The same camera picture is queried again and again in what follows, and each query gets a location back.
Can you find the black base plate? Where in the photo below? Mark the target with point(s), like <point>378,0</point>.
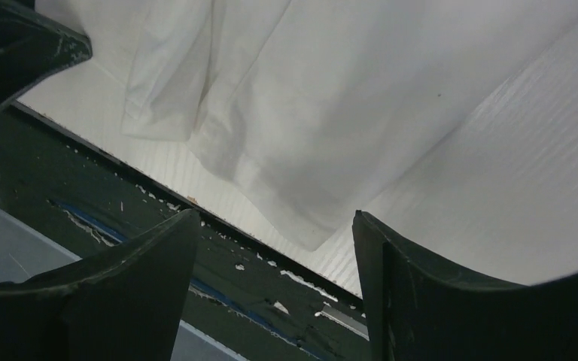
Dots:
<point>243,294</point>

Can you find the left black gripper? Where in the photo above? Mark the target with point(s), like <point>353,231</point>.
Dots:
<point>34,47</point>

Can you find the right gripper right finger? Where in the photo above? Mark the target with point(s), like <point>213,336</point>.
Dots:
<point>421,306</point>

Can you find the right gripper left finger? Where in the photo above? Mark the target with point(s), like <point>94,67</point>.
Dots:
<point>123,303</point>

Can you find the white printed t-shirt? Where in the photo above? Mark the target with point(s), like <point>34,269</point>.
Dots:
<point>311,108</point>

